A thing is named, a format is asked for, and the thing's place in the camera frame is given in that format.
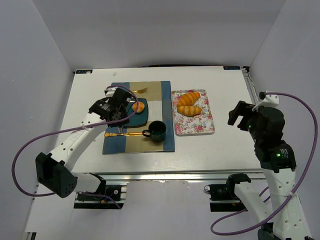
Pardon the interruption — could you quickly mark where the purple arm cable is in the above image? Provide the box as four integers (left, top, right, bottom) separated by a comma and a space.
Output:
210, 91, 316, 236
11, 84, 140, 210

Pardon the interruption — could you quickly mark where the striped orange croissant upper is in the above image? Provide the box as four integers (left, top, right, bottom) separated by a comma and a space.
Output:
177, 92, 200, 107

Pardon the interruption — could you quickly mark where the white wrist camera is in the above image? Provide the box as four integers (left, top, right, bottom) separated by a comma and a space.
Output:
104, 86, 117, 97
252, 91, 279, 112

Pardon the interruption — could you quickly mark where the aluminium front rail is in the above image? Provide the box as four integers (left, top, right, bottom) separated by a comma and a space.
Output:
97, 169, 266, 185

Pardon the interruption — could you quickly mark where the striped orange croissant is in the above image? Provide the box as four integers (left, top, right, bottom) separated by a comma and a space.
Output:
177, 105, 202, 117
177, 92, 200, 107

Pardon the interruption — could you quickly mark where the floral rectangular tray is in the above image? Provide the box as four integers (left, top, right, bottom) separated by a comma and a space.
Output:
171, 89, 215, 136

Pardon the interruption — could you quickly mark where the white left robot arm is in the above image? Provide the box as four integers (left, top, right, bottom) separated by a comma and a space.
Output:
35, 85, 137, 198

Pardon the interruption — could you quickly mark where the teal square plate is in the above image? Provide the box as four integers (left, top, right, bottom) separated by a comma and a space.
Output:
122, 98, 149, 129

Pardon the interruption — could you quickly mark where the gold spoon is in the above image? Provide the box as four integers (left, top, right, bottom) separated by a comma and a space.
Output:
104, 132, 143, 138

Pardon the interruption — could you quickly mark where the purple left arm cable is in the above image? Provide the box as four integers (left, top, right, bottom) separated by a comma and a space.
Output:
11, 84, 140, 210

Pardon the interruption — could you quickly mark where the blue beige placemat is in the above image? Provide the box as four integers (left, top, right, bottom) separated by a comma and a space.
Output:
102, 81, 175, 155

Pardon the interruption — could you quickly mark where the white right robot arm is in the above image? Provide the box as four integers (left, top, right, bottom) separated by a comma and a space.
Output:
227, 101, 311, 240

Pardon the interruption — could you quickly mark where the blue table label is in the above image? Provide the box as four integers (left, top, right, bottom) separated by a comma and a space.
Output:
223, 65, 241, 71
75, 69, 93, 74

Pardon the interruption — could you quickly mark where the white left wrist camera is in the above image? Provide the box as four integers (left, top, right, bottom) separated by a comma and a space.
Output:
104, 86, 117, 97

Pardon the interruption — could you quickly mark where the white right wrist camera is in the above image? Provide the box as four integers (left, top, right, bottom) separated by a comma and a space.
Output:
252, 91, 279, 112

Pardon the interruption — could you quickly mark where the aluminium side rail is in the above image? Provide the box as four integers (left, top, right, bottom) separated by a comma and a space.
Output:
241, 66, 260, 105

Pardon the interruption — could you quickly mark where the blue table label right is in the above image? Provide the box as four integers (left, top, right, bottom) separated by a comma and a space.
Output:
223, 65, 241, 71

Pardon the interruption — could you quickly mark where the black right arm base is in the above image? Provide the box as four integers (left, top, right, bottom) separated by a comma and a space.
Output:
203, 173, 252, 202

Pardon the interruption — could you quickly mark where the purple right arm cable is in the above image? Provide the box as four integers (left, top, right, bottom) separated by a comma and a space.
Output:
210, 91, 316, 236

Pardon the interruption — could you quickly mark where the striped orange croissant lower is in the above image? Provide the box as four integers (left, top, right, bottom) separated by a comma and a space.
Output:
177, 105, 202, 117

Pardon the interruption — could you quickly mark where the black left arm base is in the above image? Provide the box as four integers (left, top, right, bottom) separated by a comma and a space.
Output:
76, 184, 127, 204

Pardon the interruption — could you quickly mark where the blue table label left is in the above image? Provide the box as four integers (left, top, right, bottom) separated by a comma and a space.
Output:
75, 69, 93, 74

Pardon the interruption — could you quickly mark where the dark teal mug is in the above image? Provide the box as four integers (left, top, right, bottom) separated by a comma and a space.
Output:
142, 120, 167, 143

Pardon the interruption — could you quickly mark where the gold fork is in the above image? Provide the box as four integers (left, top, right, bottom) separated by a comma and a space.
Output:
132, 87, 148, 94

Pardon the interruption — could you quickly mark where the round orange bun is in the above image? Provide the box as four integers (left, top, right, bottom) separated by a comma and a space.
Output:
132, 101, 145, 114

